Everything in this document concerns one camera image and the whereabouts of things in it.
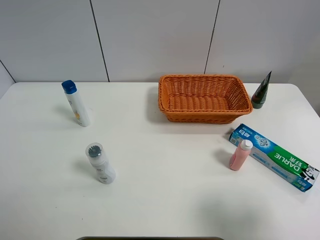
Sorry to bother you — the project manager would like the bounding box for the pink bottle white cap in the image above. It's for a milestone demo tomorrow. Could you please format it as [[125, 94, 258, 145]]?
[[229, 139, 253, 171]]

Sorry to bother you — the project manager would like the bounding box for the orange wicker basket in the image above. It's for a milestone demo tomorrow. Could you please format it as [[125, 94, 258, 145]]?
[[158, 74, 253, 124]]

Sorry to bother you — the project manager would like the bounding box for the Darlie toothpaste box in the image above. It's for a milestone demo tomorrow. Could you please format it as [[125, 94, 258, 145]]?
[[229, 123, 320, 192]]

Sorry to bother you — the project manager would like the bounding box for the white bottle brush cap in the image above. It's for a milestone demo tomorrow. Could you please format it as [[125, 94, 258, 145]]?
[[85, 142, 116, 184]]

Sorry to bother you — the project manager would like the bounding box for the white bottle blue cap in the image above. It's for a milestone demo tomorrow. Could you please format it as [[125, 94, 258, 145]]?
[[61, 80, 91, 127]]

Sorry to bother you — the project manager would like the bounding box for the dark green tube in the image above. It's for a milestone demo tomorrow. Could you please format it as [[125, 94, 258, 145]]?
[[251, 71, 272, 109]]

